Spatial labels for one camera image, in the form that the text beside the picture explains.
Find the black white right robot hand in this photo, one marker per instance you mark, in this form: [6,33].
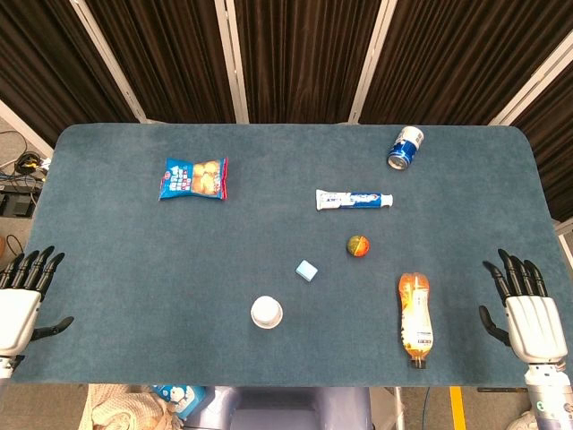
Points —
[535,324]

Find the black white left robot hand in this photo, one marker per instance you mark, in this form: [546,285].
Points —
[15,313]

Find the white paper cup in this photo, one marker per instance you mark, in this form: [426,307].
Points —
[266,312]

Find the purple right robot arm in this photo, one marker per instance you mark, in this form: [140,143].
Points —
[550,398]

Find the white plush item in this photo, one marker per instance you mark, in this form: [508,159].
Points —
[521,421]

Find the orange drink bottle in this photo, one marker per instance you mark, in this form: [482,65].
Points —
[416,318]

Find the beige knitted cloth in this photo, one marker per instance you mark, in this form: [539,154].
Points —
[121,410]

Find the blue felt table cloth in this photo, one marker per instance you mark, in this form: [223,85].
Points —
[179,269]

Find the blue white cartoon bag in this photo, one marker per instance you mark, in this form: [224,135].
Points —
[181,398]

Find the orange green ball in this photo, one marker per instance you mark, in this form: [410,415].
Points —
[358,246]

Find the blue white drink can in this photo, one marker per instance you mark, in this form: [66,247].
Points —
[405,148]

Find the blue snack bag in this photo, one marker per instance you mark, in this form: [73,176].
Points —
[192,179]

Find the white blue toothpaste tube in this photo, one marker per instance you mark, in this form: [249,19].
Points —
[349,199]

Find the light blue eraser block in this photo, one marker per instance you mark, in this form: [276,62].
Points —
[306,270]

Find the dark brown curtain panel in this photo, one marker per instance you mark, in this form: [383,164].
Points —
[456,58]
[165,58]
[304,58]
[45,58]

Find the purple robot torso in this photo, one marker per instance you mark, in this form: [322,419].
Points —
[291,410]

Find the white frame post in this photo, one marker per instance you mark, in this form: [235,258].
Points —
[371,62]
[233,62]
[532,80]
[107,58]
[27,127]

